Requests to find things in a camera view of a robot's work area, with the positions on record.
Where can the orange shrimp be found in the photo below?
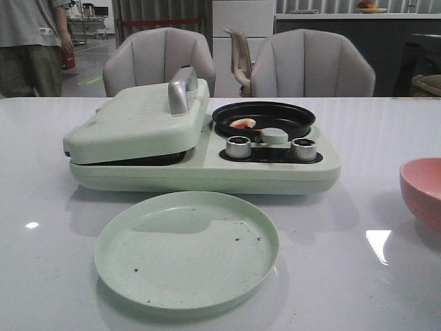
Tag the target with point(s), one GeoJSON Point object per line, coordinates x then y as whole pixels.
{"type": "Point", "coordinates": [246, 123]}

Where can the green breakfast maker lid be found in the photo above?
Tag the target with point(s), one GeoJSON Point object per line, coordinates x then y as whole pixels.
{"type": "Point", "coordinates": [143, 121]}

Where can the pink bowl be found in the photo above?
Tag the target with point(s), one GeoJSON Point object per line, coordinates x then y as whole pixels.
{"type": "Point", "coordinates": [420, 188]}

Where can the green breakfast maker base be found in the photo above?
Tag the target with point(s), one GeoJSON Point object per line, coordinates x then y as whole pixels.
{"type": "Point", "coordinates": [203, 169]}

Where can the left silver control knob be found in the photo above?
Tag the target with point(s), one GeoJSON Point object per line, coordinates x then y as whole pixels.
{"type": "Point", "coordinates": [238, 147]}

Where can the silver control knob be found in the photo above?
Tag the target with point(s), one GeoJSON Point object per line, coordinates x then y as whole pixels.
{"type": "Point", "coordinates": [238, 147]}
{"type": "Point", "coordinates": [302, 149]}

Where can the black round frying pan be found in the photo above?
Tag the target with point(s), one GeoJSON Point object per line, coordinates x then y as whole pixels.
{"type": "Point", "coordinates": [294, 120]}

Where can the right silver control knob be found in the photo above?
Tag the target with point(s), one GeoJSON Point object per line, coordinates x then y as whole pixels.
{"type": "Point", "coordinates": [302, 149]}

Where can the light green round plate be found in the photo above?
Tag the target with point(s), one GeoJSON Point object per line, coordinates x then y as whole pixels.
{"type": "Point", "coordinates": [187, 254]}

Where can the beige office chair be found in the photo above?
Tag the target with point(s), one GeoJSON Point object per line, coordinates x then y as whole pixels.
{"type": "Point", "coordinates": [241, 64]}

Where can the left grey upholstered chair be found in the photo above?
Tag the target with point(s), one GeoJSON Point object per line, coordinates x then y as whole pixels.
{"type": "Point", "coordinates": [154, 56]}

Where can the grey upholstered chair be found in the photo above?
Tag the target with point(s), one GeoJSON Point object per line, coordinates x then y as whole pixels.
{"type": "Point", "coordinates": [154, 56]}
{"type": "Point", "coordinates": [311, 63]}

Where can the right grey upholstered chair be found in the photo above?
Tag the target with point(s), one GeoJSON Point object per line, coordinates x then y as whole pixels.
{"type": "Point", "coordinates": [311, 63]}

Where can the white cabinet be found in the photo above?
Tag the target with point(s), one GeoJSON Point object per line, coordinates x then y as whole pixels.
{"type": "Point", "coordinates": [255, 19]}

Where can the fruit bowl on counter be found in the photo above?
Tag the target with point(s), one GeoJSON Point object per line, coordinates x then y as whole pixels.
{"type": "Point", "coordinates": [368, 7]}

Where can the standing person in background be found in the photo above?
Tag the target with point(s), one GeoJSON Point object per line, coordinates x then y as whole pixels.
{"type": "Point", "coordinates": [34, 34]}

